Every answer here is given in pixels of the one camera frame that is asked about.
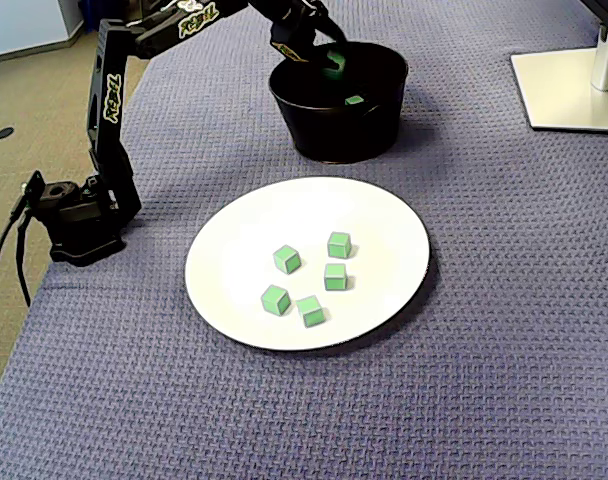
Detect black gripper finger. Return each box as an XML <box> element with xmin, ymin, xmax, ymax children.
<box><xmin>313</xmin><ymin>13</ymin><xmax>349</xmax><ymax>50</ymax></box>

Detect black gripper finger with sticker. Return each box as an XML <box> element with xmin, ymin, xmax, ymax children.
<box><xmin>272</xmin><ymin>42</ymin><xmax>339</xmax><ymax>80</ymax></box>

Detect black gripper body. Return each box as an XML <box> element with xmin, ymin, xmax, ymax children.
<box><xmin>270</xmin><ymin>8</ymin><xmax>331</xmax><ymax>62</ymax></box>

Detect white round plate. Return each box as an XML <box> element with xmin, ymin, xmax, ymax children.
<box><xmin>183</xmin><ymin>175</ymin><xmax>432</xmax><ymax>353</ymax></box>

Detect black round bowl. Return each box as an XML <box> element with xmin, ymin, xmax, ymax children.
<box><xmin>267</xmin><ymin>40</ymin><xmax>410</xmax><ymax>165</ymax></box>

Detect dark chair legs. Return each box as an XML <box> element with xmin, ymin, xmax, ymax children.
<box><xmin>138</xmin><ymin>0</ymin><xmax>185</xmax><ymax>55</ymax></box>

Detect dark blue bin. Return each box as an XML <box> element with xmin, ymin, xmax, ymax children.
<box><xmin>77</xmin><ymin>0</ymin><xmax>131</xmax><ymax>37</ymax></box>

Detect silver monitor stand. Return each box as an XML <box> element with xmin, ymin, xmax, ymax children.
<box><xmin>509</xmin><ymin>22</ymin><xmax>608</xmax><ymax>133</ymax></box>

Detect light blue panel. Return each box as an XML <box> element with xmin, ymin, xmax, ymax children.
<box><xmin>0</xmin><ymin>0</ymin><xmax>85</xmax><ymax>65</ymax></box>

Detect blue woven table cloth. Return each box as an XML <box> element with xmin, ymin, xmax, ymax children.
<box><xmin>0</xmin><ymin>0</ymin><xmax>608</xmax><ymax>480</ymax></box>

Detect black cable with plug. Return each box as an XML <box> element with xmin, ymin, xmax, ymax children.
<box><xmin>14</xmin><ymin>199</ymin><xmax>34</xmax><ymax>307</ymax></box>

